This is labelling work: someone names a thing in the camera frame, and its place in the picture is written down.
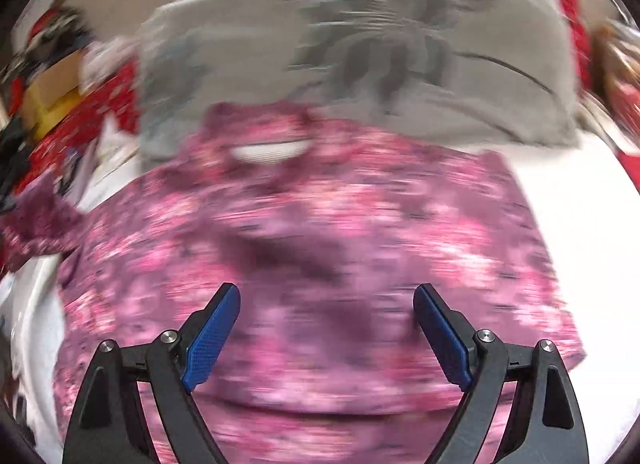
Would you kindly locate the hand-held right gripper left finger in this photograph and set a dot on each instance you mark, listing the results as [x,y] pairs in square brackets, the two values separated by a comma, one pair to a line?
[210,339]

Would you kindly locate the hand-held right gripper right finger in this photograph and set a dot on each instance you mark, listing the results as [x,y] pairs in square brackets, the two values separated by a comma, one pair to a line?
[445,339]

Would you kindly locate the pink floral small shirt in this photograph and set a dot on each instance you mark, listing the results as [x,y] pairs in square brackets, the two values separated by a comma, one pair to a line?
[325,244]

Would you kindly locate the white bed sheet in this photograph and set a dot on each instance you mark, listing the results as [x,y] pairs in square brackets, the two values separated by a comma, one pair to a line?
[575,224]

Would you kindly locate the dark cloth pile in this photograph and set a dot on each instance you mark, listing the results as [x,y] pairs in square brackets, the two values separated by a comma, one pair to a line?
[12,163]

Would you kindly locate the yellow flat item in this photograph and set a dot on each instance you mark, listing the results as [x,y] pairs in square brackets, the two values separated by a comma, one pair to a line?
[52,116]

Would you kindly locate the cardboard box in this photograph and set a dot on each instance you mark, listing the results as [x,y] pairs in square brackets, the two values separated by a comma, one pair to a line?
[50,83]

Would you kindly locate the grey floral pillow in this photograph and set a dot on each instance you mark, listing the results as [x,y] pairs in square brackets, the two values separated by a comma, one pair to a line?
[350,43]

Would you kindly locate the clear bag of items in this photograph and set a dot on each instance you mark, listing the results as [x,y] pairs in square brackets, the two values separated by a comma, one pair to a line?
[617,58]

